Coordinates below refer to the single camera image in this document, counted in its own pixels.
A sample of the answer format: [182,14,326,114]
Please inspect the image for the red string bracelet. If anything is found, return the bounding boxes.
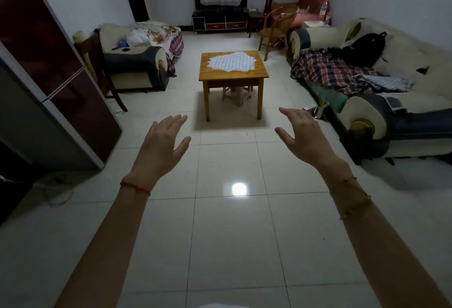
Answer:
[120,180,152,197]

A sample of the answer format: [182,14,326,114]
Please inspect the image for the small plaid cloth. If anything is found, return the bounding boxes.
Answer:
[166,32,185,77]

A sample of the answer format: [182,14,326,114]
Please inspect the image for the cream and denim armchair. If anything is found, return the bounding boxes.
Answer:
[97,23,184,92]

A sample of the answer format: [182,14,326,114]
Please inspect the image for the person's left forearm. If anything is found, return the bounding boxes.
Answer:
[53,182,153,308]

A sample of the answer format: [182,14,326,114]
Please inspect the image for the pink plastic stool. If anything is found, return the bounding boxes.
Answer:
[221,86,253,108]

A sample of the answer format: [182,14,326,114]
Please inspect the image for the wooden table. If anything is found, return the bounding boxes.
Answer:
[198,50,270,122]

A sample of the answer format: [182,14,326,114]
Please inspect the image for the dark wooden high-back chair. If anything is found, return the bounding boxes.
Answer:
[247,0,278,38]

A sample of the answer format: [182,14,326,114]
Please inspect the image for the red cushioned seat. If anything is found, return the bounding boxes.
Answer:
[272,0,332,29]

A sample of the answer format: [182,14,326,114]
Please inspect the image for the black media cabinet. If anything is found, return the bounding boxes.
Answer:
[192,0,249,32]

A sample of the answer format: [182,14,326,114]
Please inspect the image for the floral patterned blanket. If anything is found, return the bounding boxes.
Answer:
[136,21,183,49]

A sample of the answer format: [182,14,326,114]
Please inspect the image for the white plastic bag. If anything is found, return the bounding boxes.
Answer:
[126,30,151,45]

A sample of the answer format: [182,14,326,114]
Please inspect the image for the person's right hand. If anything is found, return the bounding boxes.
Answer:
[274,107,350,181]

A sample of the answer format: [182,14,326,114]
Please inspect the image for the pile of grid cloths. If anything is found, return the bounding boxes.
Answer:
[207,51,256,73]

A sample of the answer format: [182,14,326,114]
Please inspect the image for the dark red refrigerator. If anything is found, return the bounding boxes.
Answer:
[0,0,123,170]

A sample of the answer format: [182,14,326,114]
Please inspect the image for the black backpack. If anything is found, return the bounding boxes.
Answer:
[340,31,387,68]

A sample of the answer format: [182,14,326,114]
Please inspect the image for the rattan chair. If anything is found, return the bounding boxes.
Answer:
[258,4,300,62]

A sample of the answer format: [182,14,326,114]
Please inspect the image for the white booklet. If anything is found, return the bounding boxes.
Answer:
[376,92,407,113]

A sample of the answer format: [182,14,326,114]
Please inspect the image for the beige perforated strap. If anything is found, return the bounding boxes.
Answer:
[315,102,331,120]

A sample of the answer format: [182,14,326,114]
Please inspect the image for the person's left hand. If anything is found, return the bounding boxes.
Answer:
[123,114,192,192]

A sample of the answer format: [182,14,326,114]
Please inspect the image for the thin gold chain bracelet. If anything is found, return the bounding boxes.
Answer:
[328,176,358,195]

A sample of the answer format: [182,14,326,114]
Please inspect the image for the person's right forearm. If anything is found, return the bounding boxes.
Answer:
[326,166,452,308]

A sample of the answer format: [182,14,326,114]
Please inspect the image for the gold bangle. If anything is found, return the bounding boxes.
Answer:
[338,195,372,221]

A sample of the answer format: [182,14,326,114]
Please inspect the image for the grey checked cloth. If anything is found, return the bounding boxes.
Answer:
[355,73,416,92]

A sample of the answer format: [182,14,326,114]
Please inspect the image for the red plaid blanket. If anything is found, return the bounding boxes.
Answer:
[290,48,389,97]

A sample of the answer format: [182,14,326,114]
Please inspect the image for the green cloth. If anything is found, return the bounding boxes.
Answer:
[307,80,350,113]

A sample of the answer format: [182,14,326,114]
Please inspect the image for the long cream and denim sofa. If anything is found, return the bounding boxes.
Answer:
[288,18,452,165]

